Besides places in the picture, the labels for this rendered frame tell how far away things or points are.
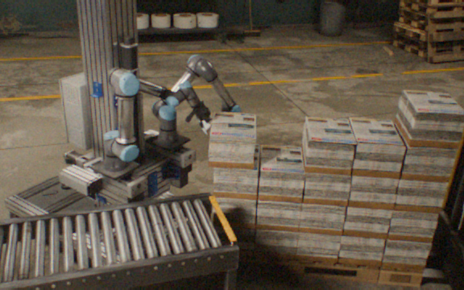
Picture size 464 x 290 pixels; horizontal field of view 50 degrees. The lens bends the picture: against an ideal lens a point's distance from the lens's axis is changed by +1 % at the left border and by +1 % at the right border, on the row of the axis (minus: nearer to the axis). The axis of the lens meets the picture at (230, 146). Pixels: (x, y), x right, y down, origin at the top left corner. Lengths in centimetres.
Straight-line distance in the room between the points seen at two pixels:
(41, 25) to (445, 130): 753
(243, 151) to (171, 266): 95
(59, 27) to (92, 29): 627
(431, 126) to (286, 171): 89
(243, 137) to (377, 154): 82
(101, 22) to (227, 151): 107
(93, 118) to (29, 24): 613
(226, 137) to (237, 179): 31
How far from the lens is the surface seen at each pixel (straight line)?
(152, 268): 244
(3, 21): 946
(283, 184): 318
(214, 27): 911
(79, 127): 349
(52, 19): 941
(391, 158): 317
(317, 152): 308
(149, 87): 308
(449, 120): 316
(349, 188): 324
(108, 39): 309
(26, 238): 270
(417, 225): 347
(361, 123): 336
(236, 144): 304
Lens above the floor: 235
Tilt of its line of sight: 27 degrees down
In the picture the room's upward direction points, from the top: 3 degrees clockwise
